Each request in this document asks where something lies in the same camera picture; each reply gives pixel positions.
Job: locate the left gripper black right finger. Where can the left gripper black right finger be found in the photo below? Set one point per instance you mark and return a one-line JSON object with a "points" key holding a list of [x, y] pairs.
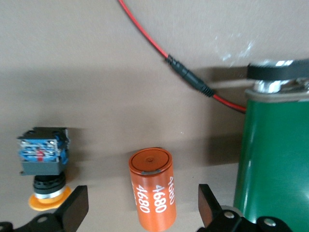
{"points": [[210, 207]]}

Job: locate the green conveyor belt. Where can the green conveyor belt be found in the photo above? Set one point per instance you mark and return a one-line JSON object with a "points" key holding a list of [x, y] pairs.
{"points": [[272, 157]]}

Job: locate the orange cylinder marked 4680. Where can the orange cylinder marked 4680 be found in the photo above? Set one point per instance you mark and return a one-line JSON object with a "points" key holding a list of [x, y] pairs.
{"points": [[154, 193]]}

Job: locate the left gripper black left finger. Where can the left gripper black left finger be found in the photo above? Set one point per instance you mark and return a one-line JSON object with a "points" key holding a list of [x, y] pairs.
{"points": [[72, 207]]}

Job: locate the yellow push button switch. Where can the yellow push button switch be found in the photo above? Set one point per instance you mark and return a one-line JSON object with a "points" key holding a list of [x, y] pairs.
{"points": [[41, 166]]}

